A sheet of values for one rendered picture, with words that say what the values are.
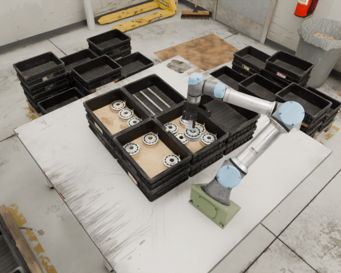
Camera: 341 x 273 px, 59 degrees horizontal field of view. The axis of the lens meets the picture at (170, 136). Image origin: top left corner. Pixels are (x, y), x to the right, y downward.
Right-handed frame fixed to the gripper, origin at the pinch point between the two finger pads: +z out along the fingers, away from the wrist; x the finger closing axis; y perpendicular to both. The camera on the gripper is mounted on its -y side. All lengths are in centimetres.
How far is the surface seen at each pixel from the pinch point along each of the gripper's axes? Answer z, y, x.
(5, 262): 68, 103, 64
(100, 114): 16, 65, -23
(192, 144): 16.9, -0.8, -5.0
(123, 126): 16, 47, -14
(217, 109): 13.9, -15.8, -42.1
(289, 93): 41, -87, -119
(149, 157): 18.2, 24.5, 9.8
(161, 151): 17.7, 18.1, 3.9
